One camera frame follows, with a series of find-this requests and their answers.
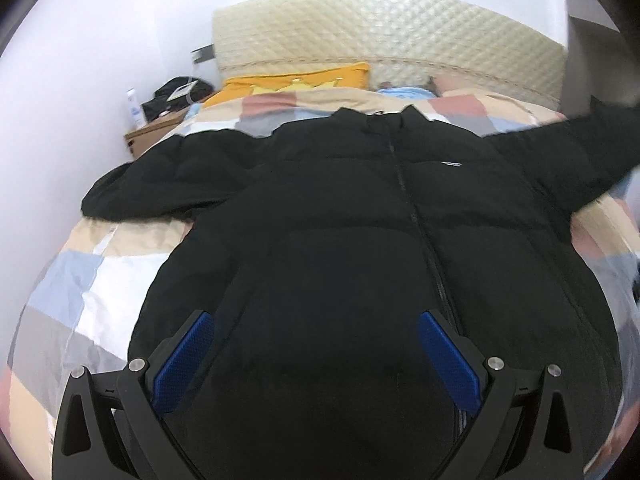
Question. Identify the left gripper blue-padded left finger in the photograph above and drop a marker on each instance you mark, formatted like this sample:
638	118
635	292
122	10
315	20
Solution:
175	361

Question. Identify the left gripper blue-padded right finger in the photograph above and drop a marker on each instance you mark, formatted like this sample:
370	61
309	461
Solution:
458	363

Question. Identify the black puffer jacket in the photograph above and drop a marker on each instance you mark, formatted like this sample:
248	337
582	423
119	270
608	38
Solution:
316	250

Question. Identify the patchwork checkered quilt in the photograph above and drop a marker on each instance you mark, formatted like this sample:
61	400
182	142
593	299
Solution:
84	305

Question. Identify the brown cardboard box nightstand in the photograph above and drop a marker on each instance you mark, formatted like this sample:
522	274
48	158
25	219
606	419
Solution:
140	140

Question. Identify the white plastic bottle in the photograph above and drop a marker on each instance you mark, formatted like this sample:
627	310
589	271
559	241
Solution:
136	110

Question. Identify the black bag on nightstand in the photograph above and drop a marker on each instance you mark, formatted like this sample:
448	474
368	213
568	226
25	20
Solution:
176	94

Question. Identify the light blue cloth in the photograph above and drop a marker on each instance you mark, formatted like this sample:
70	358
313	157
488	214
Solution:
408	93

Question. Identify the pink pillow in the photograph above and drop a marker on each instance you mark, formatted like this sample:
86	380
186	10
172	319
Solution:
447	85

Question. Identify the yellow pillow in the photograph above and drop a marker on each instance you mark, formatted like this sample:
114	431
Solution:
349	76

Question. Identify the cream quilted headboard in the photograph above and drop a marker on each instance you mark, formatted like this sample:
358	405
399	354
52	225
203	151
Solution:
404	42

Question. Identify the black wall socket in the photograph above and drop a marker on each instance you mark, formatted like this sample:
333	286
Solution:
203	54

